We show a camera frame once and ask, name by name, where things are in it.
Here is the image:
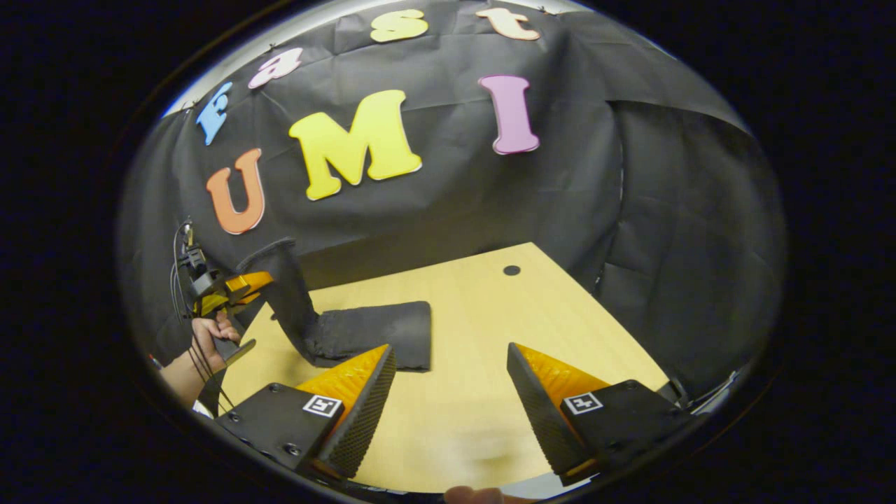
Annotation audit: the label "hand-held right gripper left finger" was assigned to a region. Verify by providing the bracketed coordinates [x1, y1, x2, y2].
[216, 343, 398, 482]

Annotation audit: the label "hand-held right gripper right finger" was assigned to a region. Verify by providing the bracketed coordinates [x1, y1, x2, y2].
[506, 342, 692, 487]

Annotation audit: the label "black jeans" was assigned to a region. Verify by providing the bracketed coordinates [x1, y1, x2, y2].
[237, 237, 433, 372]

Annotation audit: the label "black backdrop cloth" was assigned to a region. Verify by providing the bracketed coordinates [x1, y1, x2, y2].
[115, 0, 788, 400]

